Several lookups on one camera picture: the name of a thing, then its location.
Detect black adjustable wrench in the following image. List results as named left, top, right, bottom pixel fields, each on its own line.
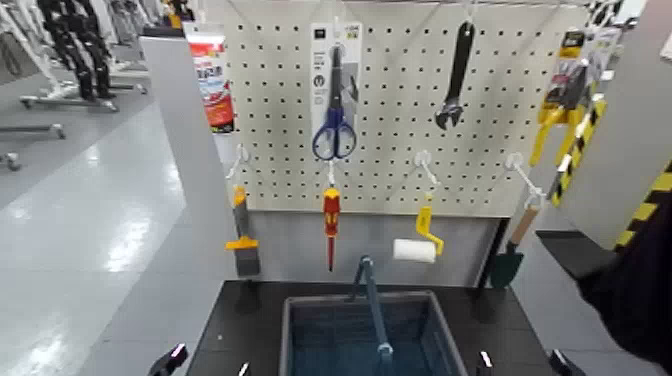
left=434, top=20, right=477, bottom=131

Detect blue grey plastic crate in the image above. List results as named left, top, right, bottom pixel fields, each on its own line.
left=279, top=291, right=468, bottom=376

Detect yellow grey scraper brush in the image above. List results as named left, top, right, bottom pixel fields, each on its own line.
left=225, top=184, right=262, bottom=278

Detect grey panel below pegboard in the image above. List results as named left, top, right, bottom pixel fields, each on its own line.
left=246, top=209, right=501, bottom=288

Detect yellow black hazard tape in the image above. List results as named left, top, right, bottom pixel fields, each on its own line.
left=614, top=159, right=672, bottom=251
left=548, top=96, right=609, bottom=207

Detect red yellow screwdriver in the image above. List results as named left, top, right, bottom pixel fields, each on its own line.
left=322, top=187, right=341, bottom=273

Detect white perforated pegboard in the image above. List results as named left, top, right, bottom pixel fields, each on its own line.
left=201, top=0, right=592, bottom=219

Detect grey partition panel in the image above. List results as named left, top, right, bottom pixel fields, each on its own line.
left=78, top=35, right=251, bottom=376

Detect grey wheeled stand base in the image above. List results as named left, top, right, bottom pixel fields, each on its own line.
left=0, top=123, right=67, bottom=141
left=19, top=93, right=120, bottom=113

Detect grey side panel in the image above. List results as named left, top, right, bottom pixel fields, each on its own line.
left=556, top=0, right=672, bottom=251

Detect yellow pliers in package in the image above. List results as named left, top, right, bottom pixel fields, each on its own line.
left=529, top=28, right=601, bottom=168

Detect red white sealant tube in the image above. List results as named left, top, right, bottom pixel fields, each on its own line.
left=183, top=21, right=236, bottom=135

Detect blue scissors on white card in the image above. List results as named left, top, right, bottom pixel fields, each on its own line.
left=309, top=20, right=363, bottom=162

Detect white blister package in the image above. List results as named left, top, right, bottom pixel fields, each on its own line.
left=587, top=26, right=624, bottom=85

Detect black humanoid robot on stand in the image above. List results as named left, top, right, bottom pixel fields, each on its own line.
left=37, top=0, right=116, bottom=102

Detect white humanoid robot on stand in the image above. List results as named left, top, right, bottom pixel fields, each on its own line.
left=0, top=0, right=67, bottom=100

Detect wooden handled green trowel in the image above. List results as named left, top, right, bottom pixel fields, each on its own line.
left=489, top=203, right=542, bottom=289

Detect black frame post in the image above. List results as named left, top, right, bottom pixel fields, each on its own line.
left=476, top=217, right=512, bottom=290

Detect blue crate carry handle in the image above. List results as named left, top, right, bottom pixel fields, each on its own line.
left=348, top=255, right=395, bottom=376

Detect yellow handled white paint roller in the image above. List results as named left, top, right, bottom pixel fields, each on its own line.
left=393, top=196, right=446, bottom=264

